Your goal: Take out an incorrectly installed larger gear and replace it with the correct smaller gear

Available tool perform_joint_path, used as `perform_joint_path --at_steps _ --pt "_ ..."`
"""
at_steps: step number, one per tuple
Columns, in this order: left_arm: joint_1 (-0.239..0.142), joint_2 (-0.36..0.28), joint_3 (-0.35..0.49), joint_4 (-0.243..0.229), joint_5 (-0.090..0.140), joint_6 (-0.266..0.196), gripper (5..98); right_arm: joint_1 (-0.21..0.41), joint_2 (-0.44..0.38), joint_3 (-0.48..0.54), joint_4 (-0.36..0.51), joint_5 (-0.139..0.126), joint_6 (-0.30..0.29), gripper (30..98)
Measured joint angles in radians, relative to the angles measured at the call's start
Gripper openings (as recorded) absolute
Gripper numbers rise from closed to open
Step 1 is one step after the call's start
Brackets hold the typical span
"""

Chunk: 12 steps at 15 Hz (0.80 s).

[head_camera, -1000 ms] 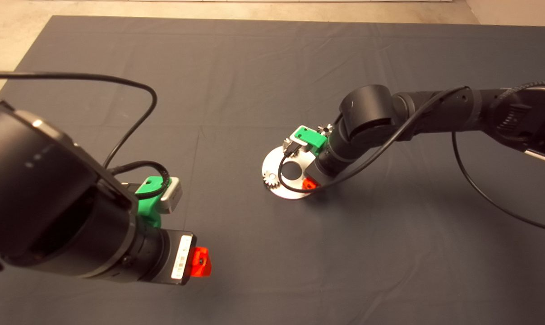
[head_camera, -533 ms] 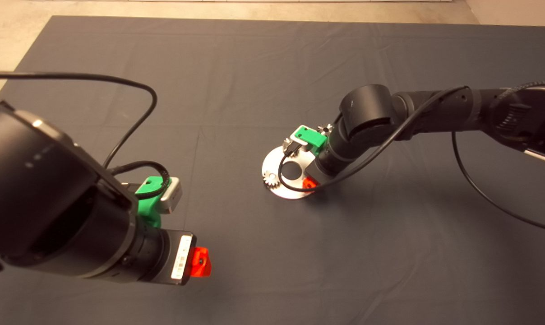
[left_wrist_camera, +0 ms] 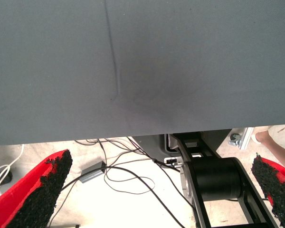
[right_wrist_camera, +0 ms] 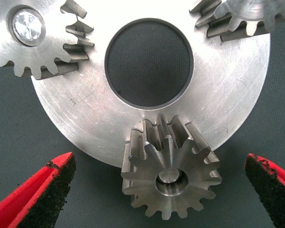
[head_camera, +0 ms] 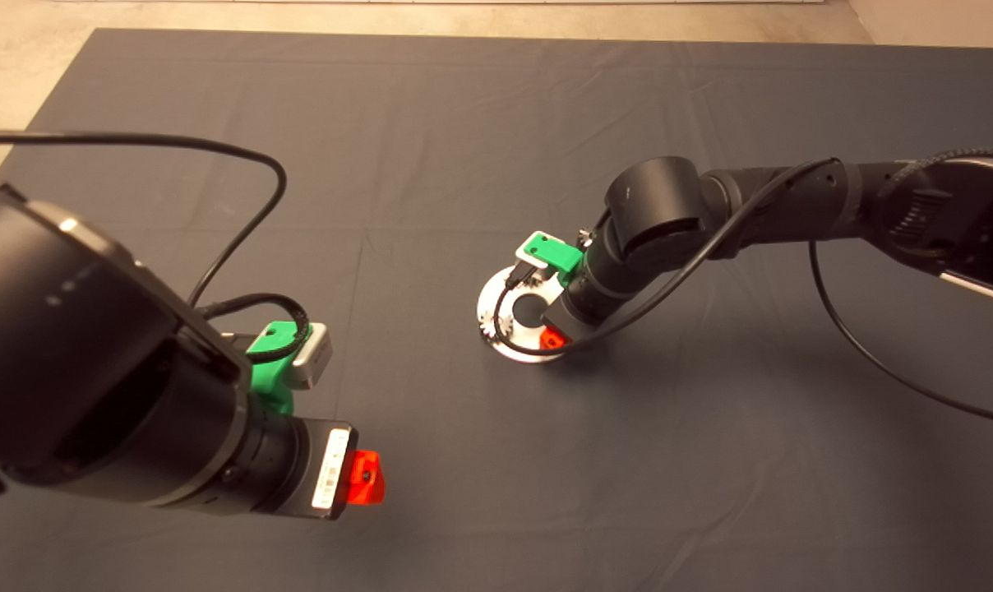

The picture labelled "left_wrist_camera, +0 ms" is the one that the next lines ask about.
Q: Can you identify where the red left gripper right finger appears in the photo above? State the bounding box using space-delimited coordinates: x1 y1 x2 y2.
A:
251 152 285 228

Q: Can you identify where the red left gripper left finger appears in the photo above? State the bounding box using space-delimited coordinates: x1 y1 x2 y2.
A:
0 149 73 228

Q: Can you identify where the black floor foot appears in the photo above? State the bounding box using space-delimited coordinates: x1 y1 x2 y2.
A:
0 170 14 183

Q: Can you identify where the person's bare leg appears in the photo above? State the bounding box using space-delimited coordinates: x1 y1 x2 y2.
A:
254 125 285 171

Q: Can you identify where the silver metal bar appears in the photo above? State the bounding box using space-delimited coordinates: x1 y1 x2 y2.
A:
49 223 80 228

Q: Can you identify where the white shoe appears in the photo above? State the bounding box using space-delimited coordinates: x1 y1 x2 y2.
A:
251 132 262 145

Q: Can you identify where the aluminium profile bar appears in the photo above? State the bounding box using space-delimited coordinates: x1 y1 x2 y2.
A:
237 127 255 151

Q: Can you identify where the grey caster wheel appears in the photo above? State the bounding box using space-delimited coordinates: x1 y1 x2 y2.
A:
228 133 242 145

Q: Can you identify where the grey adapter box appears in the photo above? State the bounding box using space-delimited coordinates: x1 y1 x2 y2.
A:
78 161 107 183

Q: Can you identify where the white connector plug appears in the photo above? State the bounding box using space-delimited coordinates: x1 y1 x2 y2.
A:
163 156 183 166

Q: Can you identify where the dark grey base housing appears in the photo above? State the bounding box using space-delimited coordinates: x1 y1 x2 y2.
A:
134 129 231 164

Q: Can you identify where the dark grey table cloth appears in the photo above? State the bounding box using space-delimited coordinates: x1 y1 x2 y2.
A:
0 0 285 147

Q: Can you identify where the white cable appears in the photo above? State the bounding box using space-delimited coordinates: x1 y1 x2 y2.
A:
0 143 24 175
0 165 11 198

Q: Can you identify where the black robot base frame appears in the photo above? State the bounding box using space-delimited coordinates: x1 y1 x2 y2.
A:
171 129 283 228

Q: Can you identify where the thin black floor cable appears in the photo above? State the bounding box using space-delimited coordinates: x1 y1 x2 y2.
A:
75 137 181 173

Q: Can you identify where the thick black floor cable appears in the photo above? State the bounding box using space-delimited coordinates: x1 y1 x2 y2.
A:
61 166 186 228

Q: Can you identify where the thin black looped cable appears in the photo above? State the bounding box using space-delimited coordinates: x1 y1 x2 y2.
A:
104 166 155 194

